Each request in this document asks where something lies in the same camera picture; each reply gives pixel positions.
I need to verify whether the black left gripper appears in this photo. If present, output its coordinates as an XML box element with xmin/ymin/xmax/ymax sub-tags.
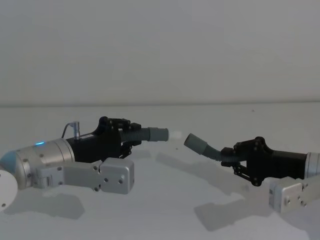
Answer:
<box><xmin>66</xmin><ymin>115</ymin><xmax>143</xmax><ymax>164</ymax></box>

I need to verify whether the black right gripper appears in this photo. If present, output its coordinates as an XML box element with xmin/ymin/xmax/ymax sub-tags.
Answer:
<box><xmin>220</xmin><ymin>136</ymin><xmax>308</xmax><ymax>188</ymax></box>

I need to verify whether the grey corrugated hose with cuff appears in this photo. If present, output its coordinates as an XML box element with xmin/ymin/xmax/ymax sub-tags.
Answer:
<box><xmin>183</xmin><ymin>133</ymin><xmax>248</xmax><ymax>163</ymax></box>
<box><xmin>119</xmin><ymin>126</ymin><xmax>170</xmax><ymax>145</ymax></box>

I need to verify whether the small white plastic piece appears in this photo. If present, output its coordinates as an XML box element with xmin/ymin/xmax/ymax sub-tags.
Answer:
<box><xmin>169</xmin><ymin>129</ymin><xmax>183</xmax><ymax>141</ymax></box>

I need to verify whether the white table cloth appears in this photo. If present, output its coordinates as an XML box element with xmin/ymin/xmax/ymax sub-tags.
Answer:
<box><xmin>0</xmin><ymin>102</ymin><xmax>320</xmax><ymax>240</ymax></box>

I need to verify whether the white curtain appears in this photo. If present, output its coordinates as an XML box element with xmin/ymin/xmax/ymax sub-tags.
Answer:
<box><xmin>0</xmin><ymin>0</ymin><xmax>320</xmax><ymax>108</ymax></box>

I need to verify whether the thin dark cable silver plug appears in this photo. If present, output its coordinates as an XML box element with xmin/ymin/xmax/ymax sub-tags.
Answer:
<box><xmin>61</xmin><ymin>121</ymin><xmax>81</xmax><ymax>140</ymax></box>

